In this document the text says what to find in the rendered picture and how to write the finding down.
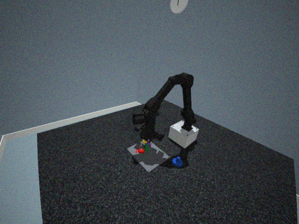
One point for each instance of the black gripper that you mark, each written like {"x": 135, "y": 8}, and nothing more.
{"x": 158, "y": 135}

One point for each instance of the red gear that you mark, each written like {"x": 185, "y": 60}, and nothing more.
{"x": 141, "y": 151}

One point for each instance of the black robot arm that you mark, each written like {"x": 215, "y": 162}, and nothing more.
{"x": 186, "y": 81}

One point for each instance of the blue gear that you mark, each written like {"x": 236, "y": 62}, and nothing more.
{"x": 177, "y": 162}

